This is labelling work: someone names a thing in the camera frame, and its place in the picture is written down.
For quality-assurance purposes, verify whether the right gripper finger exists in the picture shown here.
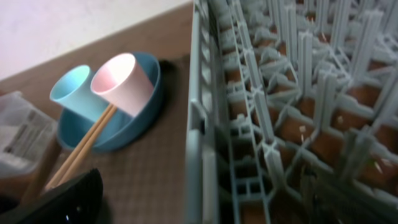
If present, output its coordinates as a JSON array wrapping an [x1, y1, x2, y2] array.
[[1, 169, 103, 224]]

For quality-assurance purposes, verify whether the wooden chopstick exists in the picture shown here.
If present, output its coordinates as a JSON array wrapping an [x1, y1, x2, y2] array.
[[43, 104, 114, 190], [55, 106, 118, 187]]

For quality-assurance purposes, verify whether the grey dishwasher rack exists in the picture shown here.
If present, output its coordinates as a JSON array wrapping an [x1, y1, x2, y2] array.
[[183, 0, 397, 223]]

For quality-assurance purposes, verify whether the brown serving tray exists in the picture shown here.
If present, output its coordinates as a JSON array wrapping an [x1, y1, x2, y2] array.
[[78, 55, 190, 223]]

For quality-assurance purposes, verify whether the clear plastic bin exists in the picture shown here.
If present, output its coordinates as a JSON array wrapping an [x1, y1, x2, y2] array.
[[1, 91, 57, 179]]

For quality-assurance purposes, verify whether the dark blue plate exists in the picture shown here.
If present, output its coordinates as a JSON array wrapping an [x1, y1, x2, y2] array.
[[57, 52, 164, 152]]

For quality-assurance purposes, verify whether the light blue cup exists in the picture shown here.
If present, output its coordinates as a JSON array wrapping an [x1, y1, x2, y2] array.
[[50, 65, 108, 122]]

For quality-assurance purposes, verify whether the pink cup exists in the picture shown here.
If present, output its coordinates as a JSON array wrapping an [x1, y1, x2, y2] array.
[[90, 53, 154, 116]]

